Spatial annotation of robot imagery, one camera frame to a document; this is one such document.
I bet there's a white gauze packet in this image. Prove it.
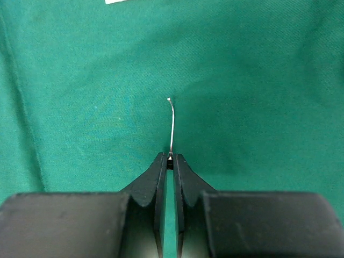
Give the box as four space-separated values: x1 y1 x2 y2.
105 0 127 4

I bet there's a dark green surgical cloth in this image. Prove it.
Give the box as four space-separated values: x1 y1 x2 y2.
1 1 343 257

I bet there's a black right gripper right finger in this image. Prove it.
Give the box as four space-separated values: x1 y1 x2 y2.
173 154 216 249

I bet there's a thin curved steel probe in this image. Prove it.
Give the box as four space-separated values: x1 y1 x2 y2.
167 97 175 170

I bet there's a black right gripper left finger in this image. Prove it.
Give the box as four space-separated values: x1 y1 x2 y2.
120 153 167 250

